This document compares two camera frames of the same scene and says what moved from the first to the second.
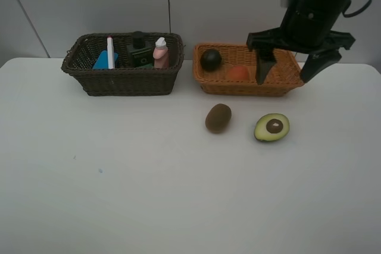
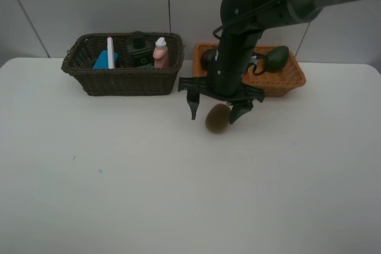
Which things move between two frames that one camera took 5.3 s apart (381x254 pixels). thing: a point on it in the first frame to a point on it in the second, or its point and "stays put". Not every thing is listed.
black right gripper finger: (316, 62) to (238, 110)
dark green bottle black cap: (139, 55) stays put
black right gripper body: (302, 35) to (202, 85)
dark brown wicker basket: (79, 59) stays put
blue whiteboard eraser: (102, 61) stays put
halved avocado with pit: (271, 127) to (276, 58)
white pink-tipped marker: (111, 52) stays put
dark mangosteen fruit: (210, 59) stays put
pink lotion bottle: (160, 54) stays put
